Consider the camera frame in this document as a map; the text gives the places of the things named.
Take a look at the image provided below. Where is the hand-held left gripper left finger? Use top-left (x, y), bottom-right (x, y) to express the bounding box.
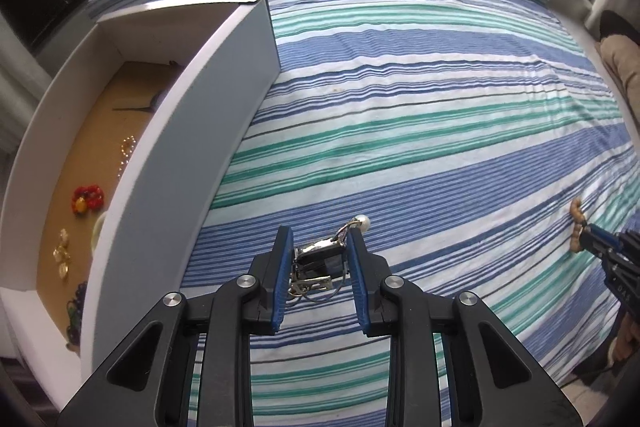
top-left (57, 226), bottom-right (296, 427)

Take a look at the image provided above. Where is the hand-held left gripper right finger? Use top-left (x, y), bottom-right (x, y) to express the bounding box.
top-left (346, 227), bottom-right (586, 427)

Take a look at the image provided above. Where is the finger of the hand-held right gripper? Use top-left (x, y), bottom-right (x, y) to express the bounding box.
top-left (581, 234), bottom-right (608, 258)
top-left (587, 223), bottom-right (623, 242)

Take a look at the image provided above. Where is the wooden bead bracelet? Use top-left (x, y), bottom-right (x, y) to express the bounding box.
top-left (569, 198), bottom-right (591, 254)

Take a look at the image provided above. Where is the white cardboard box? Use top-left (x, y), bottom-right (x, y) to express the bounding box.
top-left (0, 0), bottom-right (281, 413)

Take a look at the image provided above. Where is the dark bead bracelet green pendant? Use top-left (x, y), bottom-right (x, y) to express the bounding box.
top-left (51, 228), bottom-right (90, 352)

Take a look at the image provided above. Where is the red bead bracelet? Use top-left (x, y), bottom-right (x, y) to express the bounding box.
top-left (71, 184), bottom-right (107, 217)

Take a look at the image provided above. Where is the person's right hand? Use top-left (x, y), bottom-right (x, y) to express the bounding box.
top-left (607, 318), bottom-right (633, 365)

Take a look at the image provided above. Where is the person's leg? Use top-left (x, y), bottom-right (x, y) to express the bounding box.
top-left (599, 9), bottom-right (640, 120)

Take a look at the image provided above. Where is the striped bed sheet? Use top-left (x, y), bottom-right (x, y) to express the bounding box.
top-left (87, 0), bottom-right (640, 427)

